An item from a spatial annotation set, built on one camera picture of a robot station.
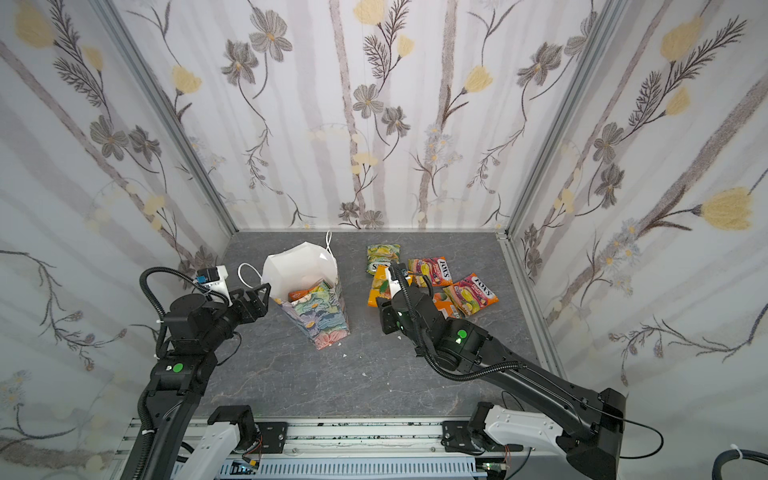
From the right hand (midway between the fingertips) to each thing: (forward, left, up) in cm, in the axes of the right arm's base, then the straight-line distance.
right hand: (386, 294), depth 70 cm
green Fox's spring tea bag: (+31, +2, -25) cm, 40 cm away
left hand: (+3, +33, -1) cm, 33 cm away
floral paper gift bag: (+16, +27, -20) cm, 37 cm away
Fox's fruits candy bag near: (+15, -29, -24) cm, 41 cm away
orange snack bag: (+10, +29, -21) cm, 37 cm away
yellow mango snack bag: (+16, +1, -23) cm, 29 cm away
